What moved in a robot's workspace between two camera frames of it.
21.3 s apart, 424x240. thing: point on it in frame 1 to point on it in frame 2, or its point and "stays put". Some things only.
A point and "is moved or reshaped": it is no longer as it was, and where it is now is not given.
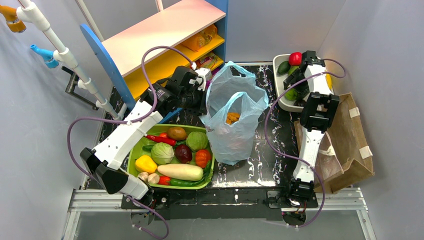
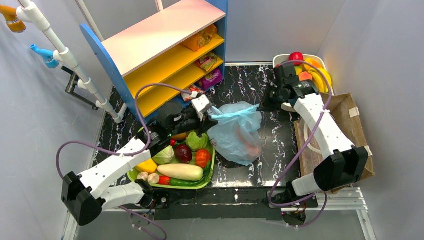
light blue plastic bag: (232, 96) is moved or reshaped
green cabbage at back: (197, 140) stays put
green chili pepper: (185, 183) stays put
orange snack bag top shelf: (196, 43) stays put
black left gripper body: (201, 103) to (201, 119)
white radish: (183, 172) stays put
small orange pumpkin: (202, 156) stays put
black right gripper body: (292, 84) to (273, 93)
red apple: (295, 58) stays put
